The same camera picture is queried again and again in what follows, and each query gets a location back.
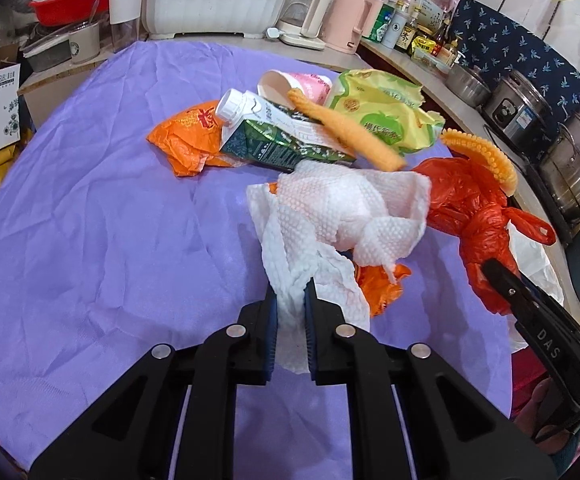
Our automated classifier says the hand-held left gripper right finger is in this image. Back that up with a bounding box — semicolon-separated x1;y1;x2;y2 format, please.
304;280;557;480

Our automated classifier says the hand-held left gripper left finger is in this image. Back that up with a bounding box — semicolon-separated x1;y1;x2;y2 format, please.
30;285;278;480

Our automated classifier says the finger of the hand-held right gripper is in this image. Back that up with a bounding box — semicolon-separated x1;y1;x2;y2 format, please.
480;258;527;308

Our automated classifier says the red plastic bag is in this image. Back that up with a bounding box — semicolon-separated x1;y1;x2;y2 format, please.
412;157;557;317

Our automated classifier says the white paper towel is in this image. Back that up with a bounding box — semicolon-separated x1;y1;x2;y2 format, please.
246;160;431;375

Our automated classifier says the green white milk carton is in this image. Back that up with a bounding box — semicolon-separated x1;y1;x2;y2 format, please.
215;88;358;173

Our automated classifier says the yellow green plastic bag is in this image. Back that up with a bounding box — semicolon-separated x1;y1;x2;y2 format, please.
327;68;446;156

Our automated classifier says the person's right hand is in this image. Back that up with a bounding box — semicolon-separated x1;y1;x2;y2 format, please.
512;377;557;442

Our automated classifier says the white plastic bag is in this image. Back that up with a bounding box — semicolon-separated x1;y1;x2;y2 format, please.
507;220;566;351

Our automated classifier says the small orange plastic wrapper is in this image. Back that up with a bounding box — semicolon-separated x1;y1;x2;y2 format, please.
355;262;413;317

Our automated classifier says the orange ribbed rubber toy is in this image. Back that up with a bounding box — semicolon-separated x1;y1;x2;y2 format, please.
440;130;518;196

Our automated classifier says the steel rice cooker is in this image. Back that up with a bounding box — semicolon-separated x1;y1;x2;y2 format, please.
482;70;553;148

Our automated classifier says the small steel pot with lid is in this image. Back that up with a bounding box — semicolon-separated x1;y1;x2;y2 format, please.
445;62;493;108

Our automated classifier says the orange plush stick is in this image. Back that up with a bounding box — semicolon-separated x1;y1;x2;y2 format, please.
287;88;405;173

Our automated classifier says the large orange snack wrapper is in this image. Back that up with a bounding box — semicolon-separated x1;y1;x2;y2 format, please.
146;101;251;177

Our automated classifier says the amber glass bottle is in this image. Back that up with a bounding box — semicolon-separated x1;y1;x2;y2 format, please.
442;37;464;67

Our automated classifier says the blue leaf patterned cloth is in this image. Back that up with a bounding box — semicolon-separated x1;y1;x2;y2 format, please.
450;0;580;161

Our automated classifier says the yellow seasoning packet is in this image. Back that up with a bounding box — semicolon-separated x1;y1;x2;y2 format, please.
412;35;438;58

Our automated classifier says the dark sauce bottle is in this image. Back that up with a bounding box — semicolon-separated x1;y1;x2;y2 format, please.
433;17;453;58

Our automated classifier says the pink floral paper cup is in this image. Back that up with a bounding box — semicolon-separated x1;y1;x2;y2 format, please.
257;70;333;111

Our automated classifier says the glass bottle yellow label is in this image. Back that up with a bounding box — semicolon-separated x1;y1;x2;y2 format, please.
406;7;423;53

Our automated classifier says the white canister blue label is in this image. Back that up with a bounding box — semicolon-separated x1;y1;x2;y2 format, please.
394;9;413;51

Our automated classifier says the white printed box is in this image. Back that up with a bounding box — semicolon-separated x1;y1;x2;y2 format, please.
411;0;446;26

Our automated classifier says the green printed box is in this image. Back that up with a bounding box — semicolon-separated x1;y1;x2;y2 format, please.
361;2;395;43

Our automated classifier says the pink electric kettle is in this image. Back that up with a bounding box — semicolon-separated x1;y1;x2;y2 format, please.
326;0;385;55

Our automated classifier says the white blender jug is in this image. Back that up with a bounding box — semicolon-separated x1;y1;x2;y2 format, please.
276;0;333;51

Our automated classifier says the white dish drainer with lid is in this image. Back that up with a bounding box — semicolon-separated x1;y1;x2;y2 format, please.
142;0;293;41

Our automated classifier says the beige cup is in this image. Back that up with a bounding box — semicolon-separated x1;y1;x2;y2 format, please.
67;22;101;64

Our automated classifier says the clear plastic container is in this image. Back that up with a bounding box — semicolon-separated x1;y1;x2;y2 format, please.
22;35;73;73

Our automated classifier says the clear canister white lid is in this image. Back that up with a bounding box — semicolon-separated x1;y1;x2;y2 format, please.
108;0;147;53

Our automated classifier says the red plastic basin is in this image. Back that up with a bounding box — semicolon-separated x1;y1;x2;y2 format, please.
28;0;123;27

